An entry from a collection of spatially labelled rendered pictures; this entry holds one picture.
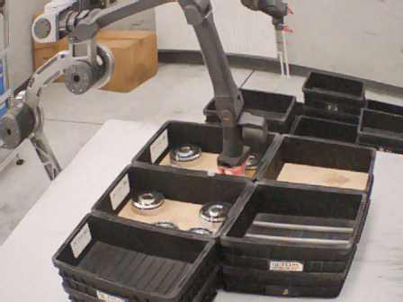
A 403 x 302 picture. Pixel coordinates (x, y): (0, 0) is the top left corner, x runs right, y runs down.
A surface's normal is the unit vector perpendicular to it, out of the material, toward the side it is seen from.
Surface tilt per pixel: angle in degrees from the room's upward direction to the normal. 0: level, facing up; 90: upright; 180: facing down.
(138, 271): 0
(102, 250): 0
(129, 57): 89
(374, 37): 90
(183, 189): 90
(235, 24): 90
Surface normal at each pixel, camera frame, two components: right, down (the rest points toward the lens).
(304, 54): -0.35, 0.47
